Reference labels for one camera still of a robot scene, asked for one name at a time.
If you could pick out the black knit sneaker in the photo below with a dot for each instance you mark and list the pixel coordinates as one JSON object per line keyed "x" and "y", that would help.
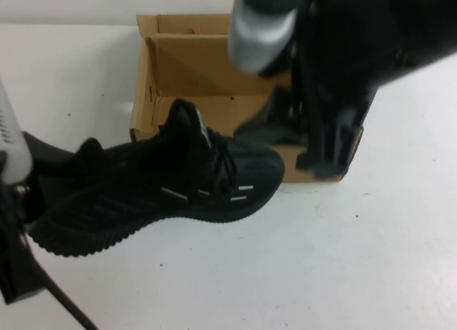
{"x": 143, "y": 187}

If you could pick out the brown cardboard shoe box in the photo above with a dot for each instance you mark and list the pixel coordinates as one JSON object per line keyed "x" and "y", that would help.
{"x": 185, "y": 65}

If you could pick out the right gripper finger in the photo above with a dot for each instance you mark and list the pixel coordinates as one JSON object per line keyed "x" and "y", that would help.
{"x": 282, "y": 126}
{"x": 332, "y": 144}

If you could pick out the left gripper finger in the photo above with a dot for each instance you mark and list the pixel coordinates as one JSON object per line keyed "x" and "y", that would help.
{"x": 50, "y": 155}

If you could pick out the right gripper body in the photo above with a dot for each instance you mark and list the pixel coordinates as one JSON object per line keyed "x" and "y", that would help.
{"x": 332, "y": 51}

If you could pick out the black silver-tipped wrist camera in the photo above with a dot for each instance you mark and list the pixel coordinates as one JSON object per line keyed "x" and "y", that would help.
{"x": 257, "y": 30}

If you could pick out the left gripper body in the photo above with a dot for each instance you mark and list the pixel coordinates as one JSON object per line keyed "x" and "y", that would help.
{"x": 14, "y": 219}

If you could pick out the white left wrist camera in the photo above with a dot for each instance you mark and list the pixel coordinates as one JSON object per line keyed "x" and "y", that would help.
{"x": 14, "y": 148}

